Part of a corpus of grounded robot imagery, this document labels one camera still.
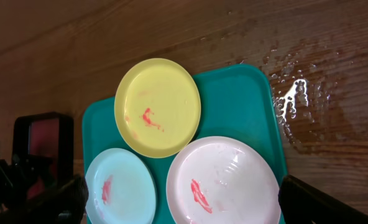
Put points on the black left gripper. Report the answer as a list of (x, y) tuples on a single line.
[(16, 179)]

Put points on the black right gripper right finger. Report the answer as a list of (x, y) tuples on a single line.
[(302, 203)]

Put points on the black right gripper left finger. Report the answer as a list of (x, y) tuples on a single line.
[(64, 204)]

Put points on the light blue plastic plate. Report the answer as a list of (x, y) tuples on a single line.
[(121, 189)]

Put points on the yellow-green plastic plate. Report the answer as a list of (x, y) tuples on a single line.
[(157, 108)]

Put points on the black red-lined sponge tray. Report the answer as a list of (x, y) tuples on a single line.
[(43, 151)]

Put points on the teal plastic serving tray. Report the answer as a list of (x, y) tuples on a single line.
[(236, 103)]

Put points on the pink white plastic plate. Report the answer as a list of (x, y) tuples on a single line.
[(221, 180)]

